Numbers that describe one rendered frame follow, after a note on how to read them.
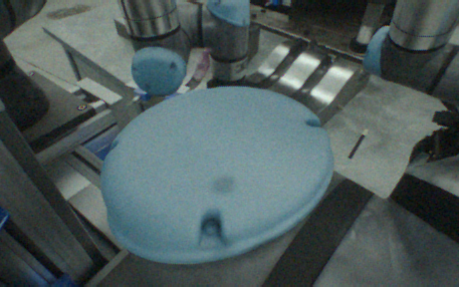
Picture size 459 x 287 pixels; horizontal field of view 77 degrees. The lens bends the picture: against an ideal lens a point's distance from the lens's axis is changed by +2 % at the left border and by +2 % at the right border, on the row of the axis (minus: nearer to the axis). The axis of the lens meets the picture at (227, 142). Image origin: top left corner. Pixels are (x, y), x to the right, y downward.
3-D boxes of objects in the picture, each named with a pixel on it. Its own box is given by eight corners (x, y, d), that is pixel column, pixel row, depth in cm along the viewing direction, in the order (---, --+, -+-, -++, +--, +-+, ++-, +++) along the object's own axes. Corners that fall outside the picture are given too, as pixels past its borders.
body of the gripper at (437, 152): (421, 171, 57) (456, 125, 48) (421, 144, 62) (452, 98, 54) (467, 185, 54) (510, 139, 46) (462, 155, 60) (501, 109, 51)
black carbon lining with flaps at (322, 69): (280, 123, 76) (285, 92, 69) (235, 98, 84) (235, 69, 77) (343, 72, 94) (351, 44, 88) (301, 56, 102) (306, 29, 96)
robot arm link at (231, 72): (225, 42, 61) (257, 53, 57) (225, 62, 64) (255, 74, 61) (201, 55, 57) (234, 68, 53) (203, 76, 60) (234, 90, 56)
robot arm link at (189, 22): (129, 20, 46) (198, 20, 45) (145, -4, 54) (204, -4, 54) (140, 65, 51) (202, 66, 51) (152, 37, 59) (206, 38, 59)
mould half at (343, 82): (281, 163, 75) (289, 125, 65) (212, 120, 88) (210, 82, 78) (365, 86, 101) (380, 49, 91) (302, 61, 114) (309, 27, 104)
